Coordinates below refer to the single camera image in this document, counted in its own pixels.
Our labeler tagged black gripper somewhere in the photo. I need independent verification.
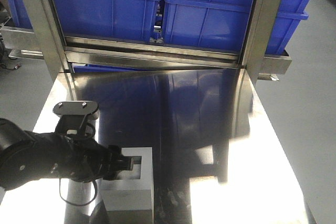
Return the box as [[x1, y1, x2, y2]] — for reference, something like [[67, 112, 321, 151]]
[[62, 134, 134, 182]]

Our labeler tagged gray hollow foam base block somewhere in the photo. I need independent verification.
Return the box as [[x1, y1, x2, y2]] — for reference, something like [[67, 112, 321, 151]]
[[99, 147, 154, 223]]

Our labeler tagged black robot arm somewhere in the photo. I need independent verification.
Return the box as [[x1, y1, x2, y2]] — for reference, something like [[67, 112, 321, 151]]
[[1, 119, 133, 191]]

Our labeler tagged blue bin with red items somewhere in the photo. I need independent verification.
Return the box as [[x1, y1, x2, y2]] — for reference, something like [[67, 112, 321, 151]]
[[0, 0, 163, 44]]

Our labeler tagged blue plastic bin right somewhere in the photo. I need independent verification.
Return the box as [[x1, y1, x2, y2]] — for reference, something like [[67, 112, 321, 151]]
[[162, 0, 309, 55]]

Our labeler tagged black cable loop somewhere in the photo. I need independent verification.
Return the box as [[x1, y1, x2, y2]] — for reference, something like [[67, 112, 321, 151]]
[[58, 121, 98, 207]]

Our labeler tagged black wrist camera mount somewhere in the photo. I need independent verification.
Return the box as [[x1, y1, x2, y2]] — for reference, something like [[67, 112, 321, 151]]
[[53, 101, 99, 138]]

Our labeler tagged stainless steel shelf rack frame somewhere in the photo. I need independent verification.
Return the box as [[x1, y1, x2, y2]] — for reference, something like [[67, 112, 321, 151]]
[[3, 0, 291, 83]]

